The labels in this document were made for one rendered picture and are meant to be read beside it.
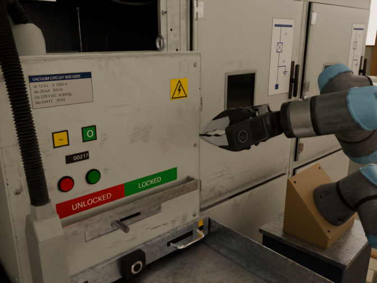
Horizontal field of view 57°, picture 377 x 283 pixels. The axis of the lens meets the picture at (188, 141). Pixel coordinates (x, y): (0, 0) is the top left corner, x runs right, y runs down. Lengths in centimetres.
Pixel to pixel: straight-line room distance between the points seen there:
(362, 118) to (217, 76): 68
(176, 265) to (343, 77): 62
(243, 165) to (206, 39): 55
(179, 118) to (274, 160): 81
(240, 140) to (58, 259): 38
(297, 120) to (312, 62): 109
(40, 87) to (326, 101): 51
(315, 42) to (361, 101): 113
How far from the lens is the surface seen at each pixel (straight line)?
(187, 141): 91
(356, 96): 64
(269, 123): 67
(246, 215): 155
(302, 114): 65
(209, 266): 97
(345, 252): 129
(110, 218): 78
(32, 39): 71
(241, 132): 63
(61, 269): 69
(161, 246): 95
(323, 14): 179
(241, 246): 99
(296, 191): 125
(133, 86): 78
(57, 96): 70
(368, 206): 119
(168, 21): 110
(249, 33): 134
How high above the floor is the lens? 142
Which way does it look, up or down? 17 degrees down
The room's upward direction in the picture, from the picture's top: straight up
